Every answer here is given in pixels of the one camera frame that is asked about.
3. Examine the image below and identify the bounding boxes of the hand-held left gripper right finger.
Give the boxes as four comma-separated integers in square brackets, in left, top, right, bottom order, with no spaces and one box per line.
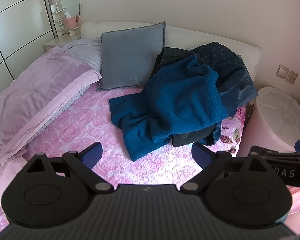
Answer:
[180,142,275,193]

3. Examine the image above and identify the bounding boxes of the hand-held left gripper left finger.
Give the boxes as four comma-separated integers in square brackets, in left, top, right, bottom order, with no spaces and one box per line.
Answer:
[26,142,113,194]

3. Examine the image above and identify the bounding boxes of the teal fleece sweater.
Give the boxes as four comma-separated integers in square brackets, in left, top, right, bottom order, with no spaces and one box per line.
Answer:
[109,54,228,162]

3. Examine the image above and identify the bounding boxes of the pink floral bed blanket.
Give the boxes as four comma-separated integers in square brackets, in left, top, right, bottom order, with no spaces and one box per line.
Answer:
[0,80,248,236]

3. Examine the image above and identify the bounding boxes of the pink fleece quilt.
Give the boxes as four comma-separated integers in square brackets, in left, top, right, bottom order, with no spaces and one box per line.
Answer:
[0,46,102,165]

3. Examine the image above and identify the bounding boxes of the dark blue jeans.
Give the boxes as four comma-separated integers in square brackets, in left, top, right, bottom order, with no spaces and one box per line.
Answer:
[192,42,259,145]

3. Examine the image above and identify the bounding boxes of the grey pillow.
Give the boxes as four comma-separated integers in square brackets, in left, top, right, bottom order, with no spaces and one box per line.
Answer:
[97,21,167,92]

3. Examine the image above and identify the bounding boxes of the black garment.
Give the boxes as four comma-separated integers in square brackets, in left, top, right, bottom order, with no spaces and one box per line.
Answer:
[150,47,222,147]

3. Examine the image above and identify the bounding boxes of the lilac striped duvet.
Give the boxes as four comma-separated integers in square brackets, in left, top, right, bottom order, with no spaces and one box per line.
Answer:
[22,39,103,145]

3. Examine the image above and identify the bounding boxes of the white nightstand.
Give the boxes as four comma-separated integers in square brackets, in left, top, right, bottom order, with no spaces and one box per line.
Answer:
[43,35,82,53]

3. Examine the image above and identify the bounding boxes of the white padded headboard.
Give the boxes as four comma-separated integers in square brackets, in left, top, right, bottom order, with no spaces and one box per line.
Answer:
[80,21,262,79]

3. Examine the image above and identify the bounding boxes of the white vanity shelf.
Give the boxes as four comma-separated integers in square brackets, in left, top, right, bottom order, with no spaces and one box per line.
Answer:
[50,3,82,37]

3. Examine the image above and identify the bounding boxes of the pink tissue box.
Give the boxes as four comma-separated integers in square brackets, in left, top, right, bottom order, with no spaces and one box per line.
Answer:
[64,16,77,28]

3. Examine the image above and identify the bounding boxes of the white wardrobe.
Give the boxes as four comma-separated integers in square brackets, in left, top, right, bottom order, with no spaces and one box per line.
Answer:
[0,0,57,82]

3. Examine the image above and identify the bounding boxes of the oval mirror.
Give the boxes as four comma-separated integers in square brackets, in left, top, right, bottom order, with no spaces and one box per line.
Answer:
[60,0,85,23]

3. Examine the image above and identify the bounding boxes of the wall socket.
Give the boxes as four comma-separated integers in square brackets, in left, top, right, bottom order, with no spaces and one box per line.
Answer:
[275,64,298,85]

